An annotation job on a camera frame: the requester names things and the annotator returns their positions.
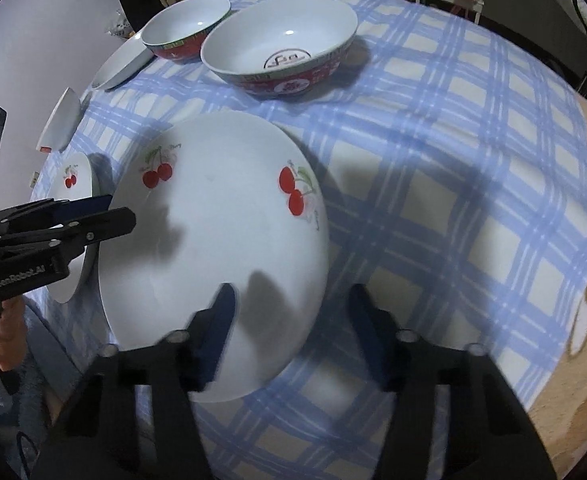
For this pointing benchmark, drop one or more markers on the large red-rimmed bowl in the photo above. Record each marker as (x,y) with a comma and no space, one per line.
(281,47)

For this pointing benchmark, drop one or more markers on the large white cherry plate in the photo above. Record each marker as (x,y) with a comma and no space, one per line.
(222,198)

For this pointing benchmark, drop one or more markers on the person's left hand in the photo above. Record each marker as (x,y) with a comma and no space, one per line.
(13,331)

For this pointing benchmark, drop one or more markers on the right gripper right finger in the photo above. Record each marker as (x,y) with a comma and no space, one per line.
(377,332)

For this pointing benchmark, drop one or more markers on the small white bowl edge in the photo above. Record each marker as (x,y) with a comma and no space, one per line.
(61,124)

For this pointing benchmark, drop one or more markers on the blue plaid tablecloth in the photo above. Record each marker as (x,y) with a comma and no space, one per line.
(454,171)

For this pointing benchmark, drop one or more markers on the small red-rimmed bowl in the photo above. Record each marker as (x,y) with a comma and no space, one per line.
(177,33)

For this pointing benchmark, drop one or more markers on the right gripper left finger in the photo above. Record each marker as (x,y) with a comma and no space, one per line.
(208,332)

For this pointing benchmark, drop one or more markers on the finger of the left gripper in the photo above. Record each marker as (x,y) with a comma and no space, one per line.
(97,228)
(74,209)

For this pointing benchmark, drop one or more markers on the white cherry plate far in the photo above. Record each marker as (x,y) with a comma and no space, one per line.
(124,63)

